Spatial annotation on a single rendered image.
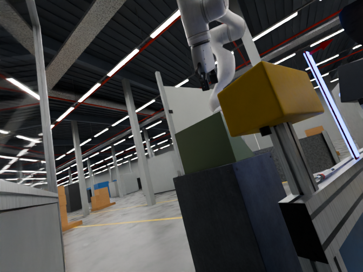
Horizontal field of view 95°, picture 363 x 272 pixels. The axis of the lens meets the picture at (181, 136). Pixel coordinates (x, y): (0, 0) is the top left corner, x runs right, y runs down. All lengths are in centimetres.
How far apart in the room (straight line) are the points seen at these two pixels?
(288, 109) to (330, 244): 20
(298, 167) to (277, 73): 16
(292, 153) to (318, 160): 208
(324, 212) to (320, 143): 216
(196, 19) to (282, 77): 43
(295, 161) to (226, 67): 76
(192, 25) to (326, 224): 62
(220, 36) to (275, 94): 86
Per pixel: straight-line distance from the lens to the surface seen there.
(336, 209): 40
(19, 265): 42
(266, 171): 70
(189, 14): 68
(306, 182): 34
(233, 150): 58
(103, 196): 1242
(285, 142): 34
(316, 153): 242
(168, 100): 207
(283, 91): 30
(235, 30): 108
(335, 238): 37
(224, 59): 103
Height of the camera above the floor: 95
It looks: 12 degrees up
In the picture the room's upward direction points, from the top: 15 degrees counter-clockwise
